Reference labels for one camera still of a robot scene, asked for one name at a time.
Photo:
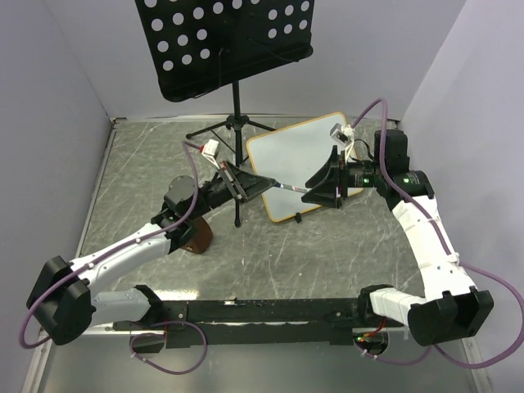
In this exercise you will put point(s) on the yellow framed whiteboard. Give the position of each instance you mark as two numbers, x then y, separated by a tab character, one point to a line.
292	155

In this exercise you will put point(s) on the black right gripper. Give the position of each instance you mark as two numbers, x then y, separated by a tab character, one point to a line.
326	194

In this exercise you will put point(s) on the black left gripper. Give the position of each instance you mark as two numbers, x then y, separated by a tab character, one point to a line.
251	184

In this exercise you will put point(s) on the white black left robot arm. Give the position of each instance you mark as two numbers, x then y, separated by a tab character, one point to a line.
70	296

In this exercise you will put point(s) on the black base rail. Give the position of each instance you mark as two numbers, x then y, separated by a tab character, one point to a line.
234	322

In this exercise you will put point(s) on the black music stand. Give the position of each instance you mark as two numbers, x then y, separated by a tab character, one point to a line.
198	47

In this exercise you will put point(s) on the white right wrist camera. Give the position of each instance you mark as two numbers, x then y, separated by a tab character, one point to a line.
344	135

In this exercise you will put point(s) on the white whiteboard marker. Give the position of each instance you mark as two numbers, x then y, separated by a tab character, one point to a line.
291	188

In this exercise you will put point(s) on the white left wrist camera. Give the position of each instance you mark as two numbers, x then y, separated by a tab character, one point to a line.
210	151

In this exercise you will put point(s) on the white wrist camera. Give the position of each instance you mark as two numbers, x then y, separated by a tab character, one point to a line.
344	135
210	151

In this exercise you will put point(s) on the brown wooden eraser block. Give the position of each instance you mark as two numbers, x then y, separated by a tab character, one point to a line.
201	240

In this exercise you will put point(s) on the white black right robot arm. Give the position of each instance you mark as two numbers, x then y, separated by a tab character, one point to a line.
452	307

